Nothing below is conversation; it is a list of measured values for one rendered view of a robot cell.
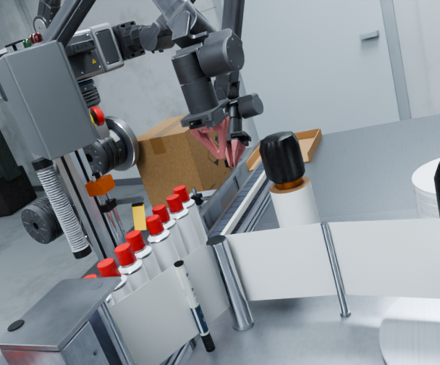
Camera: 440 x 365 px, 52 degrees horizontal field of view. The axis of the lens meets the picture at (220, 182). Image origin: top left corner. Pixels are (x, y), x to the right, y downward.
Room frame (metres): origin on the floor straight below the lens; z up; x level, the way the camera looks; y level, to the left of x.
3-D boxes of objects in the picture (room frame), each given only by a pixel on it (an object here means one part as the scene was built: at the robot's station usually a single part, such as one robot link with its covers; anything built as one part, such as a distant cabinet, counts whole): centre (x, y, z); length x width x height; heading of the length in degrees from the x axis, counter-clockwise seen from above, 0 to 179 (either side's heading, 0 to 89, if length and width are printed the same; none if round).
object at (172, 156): (1.69, 0.10, 0.99); 0.30 x 0.24 x 0.27; 151
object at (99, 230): (0.98, 0.29, 1.17); 0.04 x 0.04 x 0.67; 63
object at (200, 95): (0.84, -0.01, 1.30); 0.10 x 0.07 x 0.07; 154
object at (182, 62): (0.84, -0.02, 1.36); 0.07 x 0.06 x 0.07; 53
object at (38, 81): (0.90, 0.27, 1.38); 0.17 x 0.10 x 0.19; 28
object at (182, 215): (1.00, 0.12, 0.98); 0.05 x 0.05 x 0.20
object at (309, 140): (1.84, -0.31, 0.85); 0.30 x 0.26 x 0.04; 153
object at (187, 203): (1.05, 0.10, 0.98); 0.05 x 0.05 x 0.20
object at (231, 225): (1.20, -0.02, 0.91); 1.07 x 0.01 x 0.02; 153
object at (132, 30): (1.68, 0.12, 1.45); 0.09 x 0.08 x 0.12; 142
